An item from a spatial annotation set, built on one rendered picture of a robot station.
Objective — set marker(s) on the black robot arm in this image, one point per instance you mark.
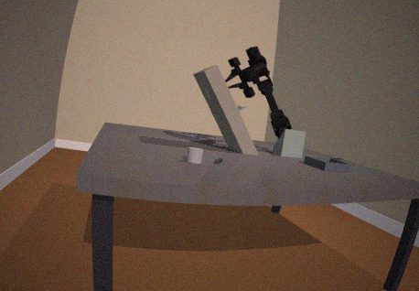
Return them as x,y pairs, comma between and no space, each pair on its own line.
279,121

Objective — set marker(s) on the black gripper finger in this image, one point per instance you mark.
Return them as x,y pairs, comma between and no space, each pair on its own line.
233,74
238,85

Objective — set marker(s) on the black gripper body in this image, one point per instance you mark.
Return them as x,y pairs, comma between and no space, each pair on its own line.
248,91

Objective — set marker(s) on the white cylinder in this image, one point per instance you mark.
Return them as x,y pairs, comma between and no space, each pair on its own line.
194,155

